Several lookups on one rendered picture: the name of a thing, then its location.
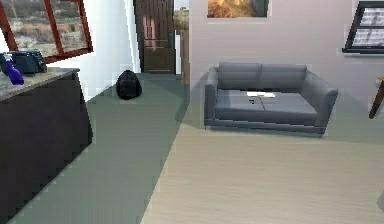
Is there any grey two-seat sofa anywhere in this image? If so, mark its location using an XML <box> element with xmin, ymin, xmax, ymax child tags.
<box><xmin>203</xmin><ymin>61</ymin><xmax>339</xmax><ymax>136</ymax></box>

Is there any black garbage bag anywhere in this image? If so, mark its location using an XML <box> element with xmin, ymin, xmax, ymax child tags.
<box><xmin>115</xmin><ymin>69</ymin><xmax>143</xmax><ymax>101</ymax></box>

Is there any white paper sheet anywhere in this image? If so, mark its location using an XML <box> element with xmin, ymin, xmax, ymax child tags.
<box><xmin>246</xmin><ymin>91</ymin><xmax>277</xmax><ymax>99</ymax></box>

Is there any dark brown wooden door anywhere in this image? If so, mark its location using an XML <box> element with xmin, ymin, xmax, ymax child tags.
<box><xmin>133</xmin><ymin>0</ymin><xmax>177</xmax><ymax>75</ymax></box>

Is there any dark cabinet with marble top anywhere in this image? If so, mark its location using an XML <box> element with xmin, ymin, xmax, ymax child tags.
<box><xmin>0</xmin><ymin>67</ymin><xmax>94</xmax><ymax>224</ymax></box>

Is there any red framed window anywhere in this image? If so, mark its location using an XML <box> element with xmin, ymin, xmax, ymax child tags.
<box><xmin>0</xmin><ymin>0</ymin><xmax>94</xmax><ymax>65</ymax></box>

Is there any black toaster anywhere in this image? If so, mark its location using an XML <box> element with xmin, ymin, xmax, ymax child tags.
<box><xmin>7</xmin><ymin>50</ymin><xmax>48</xmax><ymax>75</ymax></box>

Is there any purple spray bottle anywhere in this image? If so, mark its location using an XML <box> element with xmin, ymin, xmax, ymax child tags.
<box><xmin>0</xmin><ymin>53</ymin><xmax>25</xmax><ymax>86</ymax></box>

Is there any orange framed wall picture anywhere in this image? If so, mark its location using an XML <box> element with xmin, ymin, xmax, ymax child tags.
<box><xmin>206</xmin><ymin>0</ymin><xmax>270</xmax><ymax>19</ymax></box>

